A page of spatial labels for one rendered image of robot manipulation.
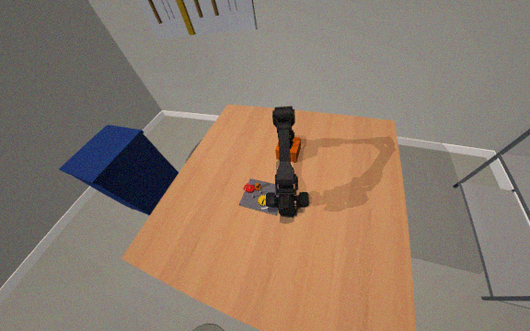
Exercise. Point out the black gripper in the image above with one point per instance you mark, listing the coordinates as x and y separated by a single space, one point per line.
302 200

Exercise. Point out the yellow gear with black stripe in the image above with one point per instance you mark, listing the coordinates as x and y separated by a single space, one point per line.
261 201

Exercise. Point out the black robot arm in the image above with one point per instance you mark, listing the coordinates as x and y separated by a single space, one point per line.
283 120

